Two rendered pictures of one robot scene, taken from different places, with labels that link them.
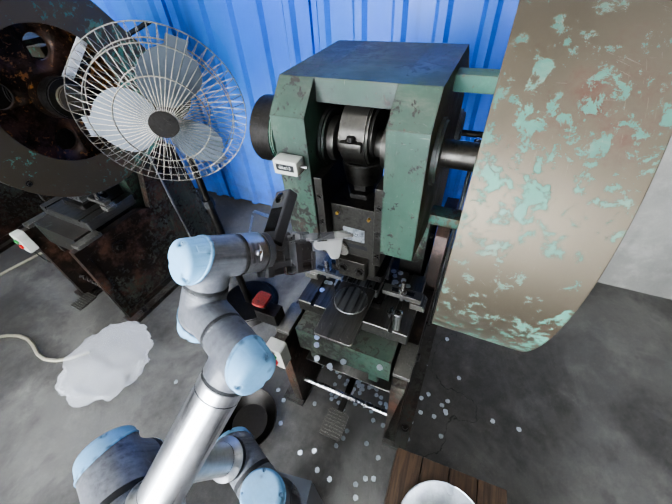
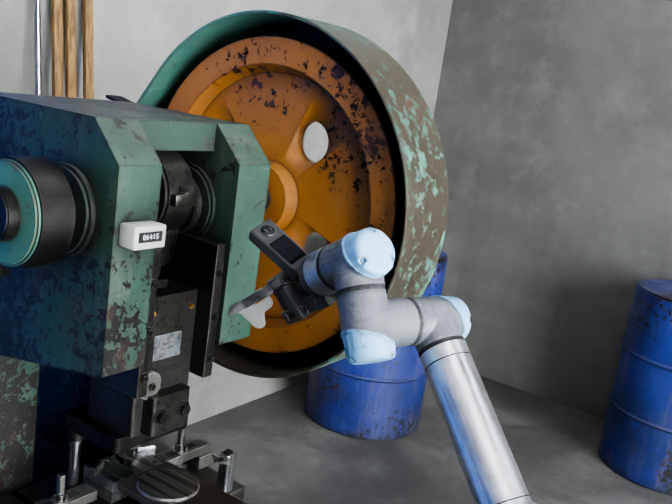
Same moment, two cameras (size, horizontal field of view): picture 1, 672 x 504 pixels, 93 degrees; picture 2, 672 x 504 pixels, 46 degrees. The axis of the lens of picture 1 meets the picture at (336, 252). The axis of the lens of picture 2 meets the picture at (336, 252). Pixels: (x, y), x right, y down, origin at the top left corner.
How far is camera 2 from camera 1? 1.41 m
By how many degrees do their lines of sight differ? 77
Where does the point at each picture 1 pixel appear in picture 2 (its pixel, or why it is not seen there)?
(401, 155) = (249, 191)
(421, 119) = (255, 152)
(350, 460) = not seen: outside the picture
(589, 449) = not seen: outside the picture
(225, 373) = (460, 313)
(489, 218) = (415, 178)
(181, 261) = (385, 242)
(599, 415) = not seen: outside the picture
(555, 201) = (427, 160)
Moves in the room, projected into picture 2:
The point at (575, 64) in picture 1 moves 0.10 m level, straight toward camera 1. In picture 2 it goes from (398, 92) to (437, 98)
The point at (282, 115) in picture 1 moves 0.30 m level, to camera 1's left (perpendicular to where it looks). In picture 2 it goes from (135, 164) to (49, 184)
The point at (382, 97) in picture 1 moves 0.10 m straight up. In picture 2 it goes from (203, 138) to (209, 86)
